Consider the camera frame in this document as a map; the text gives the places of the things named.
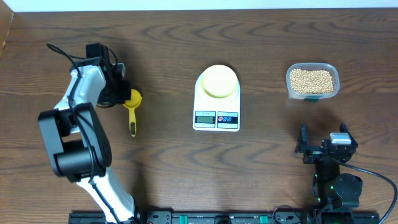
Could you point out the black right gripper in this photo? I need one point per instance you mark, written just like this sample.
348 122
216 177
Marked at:
313 152

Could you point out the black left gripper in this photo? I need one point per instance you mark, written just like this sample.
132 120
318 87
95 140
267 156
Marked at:
121 92

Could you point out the yellow measuring scoop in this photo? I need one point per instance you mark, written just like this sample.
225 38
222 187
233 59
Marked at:
131 105

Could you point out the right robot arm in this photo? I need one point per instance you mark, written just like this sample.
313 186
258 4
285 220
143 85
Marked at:
337 190

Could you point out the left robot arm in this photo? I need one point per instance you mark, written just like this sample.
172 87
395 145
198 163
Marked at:
74 138

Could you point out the white digital kitchen scale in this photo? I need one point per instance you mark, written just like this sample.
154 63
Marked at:
216 114

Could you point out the pale yellow bowl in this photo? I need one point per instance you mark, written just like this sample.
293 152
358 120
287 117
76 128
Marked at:
219 81

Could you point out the clear plastic container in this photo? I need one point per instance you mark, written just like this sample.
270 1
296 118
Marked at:
313 66

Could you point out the pile of soybeans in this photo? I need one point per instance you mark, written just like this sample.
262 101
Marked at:
311 82

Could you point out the wooden panel at left edge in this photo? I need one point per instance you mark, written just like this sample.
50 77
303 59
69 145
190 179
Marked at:
6 19

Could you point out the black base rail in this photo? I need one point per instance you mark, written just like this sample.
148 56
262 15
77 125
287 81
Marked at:
280 216

